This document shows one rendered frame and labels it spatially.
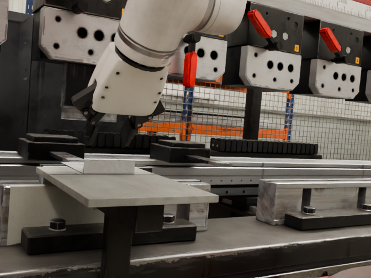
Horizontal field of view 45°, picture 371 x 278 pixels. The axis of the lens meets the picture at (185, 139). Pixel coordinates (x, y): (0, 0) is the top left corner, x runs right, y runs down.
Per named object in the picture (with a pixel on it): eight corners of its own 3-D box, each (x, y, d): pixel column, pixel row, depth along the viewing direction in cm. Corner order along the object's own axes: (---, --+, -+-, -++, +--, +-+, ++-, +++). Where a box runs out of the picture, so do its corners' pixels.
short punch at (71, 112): (62, 118, 75) (66, 62, 74) (59, 118, 76) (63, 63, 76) (118, 122, 80) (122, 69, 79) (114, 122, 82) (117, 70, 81)
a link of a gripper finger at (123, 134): (150, 105, 72) (136, 134, 76) (132, 103, 70) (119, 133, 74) (155, 118, 70) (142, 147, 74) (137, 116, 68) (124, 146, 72)
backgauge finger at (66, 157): (44, 171, 78) (46, 143, 78) (16, 154, 100) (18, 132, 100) (109, 171, 84) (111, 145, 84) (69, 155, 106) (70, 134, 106)
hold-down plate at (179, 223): (27, 256, 66) (28, 236, 66) (20, 245, 71) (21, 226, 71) (196, 240, 82) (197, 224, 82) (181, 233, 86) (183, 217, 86)
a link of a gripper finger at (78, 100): (122, 72, 64) (124, 101, 68) (68, 82, 62) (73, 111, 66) (124, 77, 63) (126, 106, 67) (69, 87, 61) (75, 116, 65)
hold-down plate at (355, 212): (300, 231, 95) (302, 217, 95) (282, 224, 100) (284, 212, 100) (387, 223, 111) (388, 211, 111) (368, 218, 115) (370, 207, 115)
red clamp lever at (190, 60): (188, 87, 78) (192, 31, 77) (176, 87, 81) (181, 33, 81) (197, 88, 79) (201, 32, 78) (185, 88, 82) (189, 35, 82)
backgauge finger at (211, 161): (202, 172, 95) (204, 149, 95) (149, 157, 117) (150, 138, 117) (247, 172, 101) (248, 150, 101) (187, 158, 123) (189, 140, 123)
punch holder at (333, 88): (314, 93, 100) (322, 19, 99) (287, 93, 107) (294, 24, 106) (358, 99, 107) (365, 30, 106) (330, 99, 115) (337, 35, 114)
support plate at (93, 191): (88, 207, 50) (88, 199, 50) (35, 172, 72) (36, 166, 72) (218, 202, 59) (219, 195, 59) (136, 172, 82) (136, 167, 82)
